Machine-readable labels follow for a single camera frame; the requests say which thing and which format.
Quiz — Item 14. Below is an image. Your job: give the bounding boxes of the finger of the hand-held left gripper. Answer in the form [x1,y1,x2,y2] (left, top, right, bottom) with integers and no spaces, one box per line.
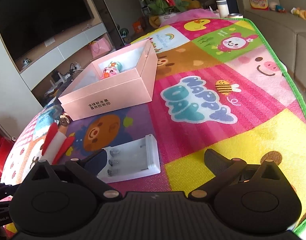
[0,183,20,197]

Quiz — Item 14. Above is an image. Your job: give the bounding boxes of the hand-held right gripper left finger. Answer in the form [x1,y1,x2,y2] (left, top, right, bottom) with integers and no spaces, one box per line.
[24,149,122,200]

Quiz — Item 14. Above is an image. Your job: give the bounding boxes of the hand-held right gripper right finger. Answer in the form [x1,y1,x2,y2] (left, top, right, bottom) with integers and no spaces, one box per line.
[188,149,292,200]

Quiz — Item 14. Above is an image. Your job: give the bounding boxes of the white battery holder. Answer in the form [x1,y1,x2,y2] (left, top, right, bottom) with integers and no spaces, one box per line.
[97,134,161,181]

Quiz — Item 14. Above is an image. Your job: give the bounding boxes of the pink cardboard box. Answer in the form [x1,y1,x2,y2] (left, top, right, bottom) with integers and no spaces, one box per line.
[58,40,158,121]

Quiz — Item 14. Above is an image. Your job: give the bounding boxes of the colourful cartoon play mat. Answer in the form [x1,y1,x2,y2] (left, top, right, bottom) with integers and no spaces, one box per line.
[0,17,306,240]

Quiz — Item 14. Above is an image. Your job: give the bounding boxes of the red chair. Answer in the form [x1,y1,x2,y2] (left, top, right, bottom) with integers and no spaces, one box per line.
[0,120,15,178]

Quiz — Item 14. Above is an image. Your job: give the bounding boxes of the red and white toy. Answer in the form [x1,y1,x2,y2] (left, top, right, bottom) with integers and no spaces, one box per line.
[42,123,76,165]

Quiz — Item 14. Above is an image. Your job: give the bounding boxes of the white router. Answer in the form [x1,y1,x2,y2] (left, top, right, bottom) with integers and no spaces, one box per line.
[51,70,68,86]

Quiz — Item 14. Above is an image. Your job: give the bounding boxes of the colourful owl toy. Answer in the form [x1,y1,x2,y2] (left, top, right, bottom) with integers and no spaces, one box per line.
[101,60,123,80]

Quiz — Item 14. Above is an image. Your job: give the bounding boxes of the pink gift bag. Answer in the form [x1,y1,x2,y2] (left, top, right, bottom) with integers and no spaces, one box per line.
[89,39,111,58]

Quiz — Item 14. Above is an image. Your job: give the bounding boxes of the white television cabinet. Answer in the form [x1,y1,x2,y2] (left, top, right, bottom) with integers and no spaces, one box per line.
[0,21,125,107]

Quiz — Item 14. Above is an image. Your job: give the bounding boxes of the orange box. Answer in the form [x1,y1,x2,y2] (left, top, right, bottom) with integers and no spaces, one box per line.
[132,20,144,34]

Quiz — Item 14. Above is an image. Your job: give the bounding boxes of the beige sofa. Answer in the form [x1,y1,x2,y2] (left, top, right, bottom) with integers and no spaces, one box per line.
[235,0,306,92]

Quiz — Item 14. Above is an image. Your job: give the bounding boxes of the pink cloth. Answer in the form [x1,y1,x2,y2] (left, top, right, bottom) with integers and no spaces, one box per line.
[159,9,220,27]

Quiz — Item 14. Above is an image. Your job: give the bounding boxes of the white flower pot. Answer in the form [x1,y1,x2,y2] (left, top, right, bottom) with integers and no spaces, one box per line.
[158,12,178,24]

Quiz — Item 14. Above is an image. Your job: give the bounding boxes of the white cup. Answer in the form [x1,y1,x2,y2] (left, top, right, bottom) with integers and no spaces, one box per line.
[216,0,230,18]

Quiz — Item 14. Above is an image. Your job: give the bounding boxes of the black television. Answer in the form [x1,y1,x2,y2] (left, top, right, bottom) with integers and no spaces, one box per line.
[0,0,95,61]

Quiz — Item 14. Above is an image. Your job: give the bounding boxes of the red and yellow bag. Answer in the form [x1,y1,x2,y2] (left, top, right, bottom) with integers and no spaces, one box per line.
[248,0,270,11]

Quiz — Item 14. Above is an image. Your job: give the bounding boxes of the small doll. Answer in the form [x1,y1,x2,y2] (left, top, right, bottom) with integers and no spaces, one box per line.
[269,1,287,13]

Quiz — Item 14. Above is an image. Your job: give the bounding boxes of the yellow orange plush toy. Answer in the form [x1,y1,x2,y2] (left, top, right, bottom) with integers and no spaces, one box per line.
[290,7,306,22]

